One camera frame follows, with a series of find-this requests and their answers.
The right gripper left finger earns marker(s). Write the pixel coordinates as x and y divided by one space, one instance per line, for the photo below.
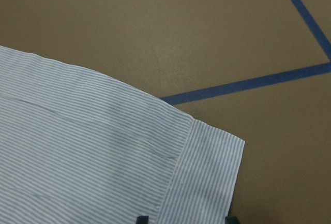
143 220

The blue striped dress shirt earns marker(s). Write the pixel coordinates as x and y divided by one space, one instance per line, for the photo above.
78 146

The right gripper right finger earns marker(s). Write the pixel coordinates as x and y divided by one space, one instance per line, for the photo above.
231 220

